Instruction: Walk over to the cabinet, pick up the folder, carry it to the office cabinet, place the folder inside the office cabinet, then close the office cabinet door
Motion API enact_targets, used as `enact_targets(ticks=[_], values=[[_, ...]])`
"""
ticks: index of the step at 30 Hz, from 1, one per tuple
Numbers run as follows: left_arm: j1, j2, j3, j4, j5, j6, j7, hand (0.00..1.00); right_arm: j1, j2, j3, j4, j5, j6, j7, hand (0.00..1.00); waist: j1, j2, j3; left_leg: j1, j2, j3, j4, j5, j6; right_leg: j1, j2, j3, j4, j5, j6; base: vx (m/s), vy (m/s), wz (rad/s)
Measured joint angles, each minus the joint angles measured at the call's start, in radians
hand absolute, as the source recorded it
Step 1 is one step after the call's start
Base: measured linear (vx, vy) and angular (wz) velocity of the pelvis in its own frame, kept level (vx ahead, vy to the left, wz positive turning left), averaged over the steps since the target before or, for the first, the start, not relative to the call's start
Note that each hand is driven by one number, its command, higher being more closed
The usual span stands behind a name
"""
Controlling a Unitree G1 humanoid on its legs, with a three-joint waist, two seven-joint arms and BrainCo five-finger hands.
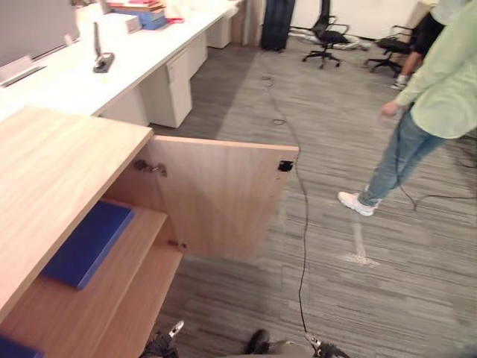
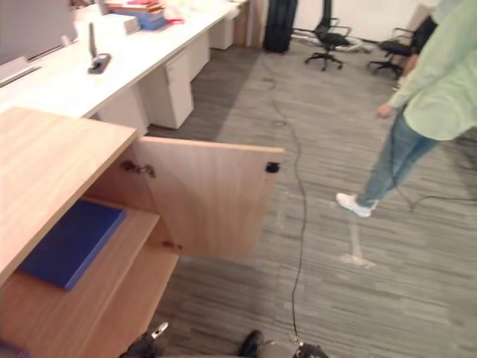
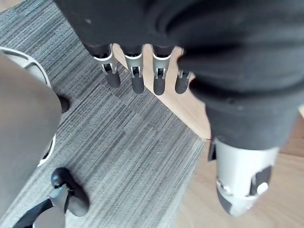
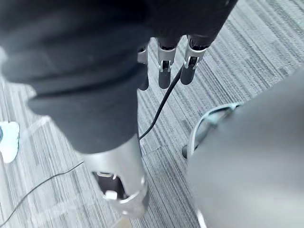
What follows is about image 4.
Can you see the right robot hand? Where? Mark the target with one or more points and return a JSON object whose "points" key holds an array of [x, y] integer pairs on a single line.
{"points": [[78, 71]]}

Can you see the white and blue shoe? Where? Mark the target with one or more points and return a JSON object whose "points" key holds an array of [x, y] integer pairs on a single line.
{"points": [[9, 141]]}

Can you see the silver robot leg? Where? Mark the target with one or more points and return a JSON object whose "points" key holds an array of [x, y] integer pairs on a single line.
{"points": [[249, 154]]}

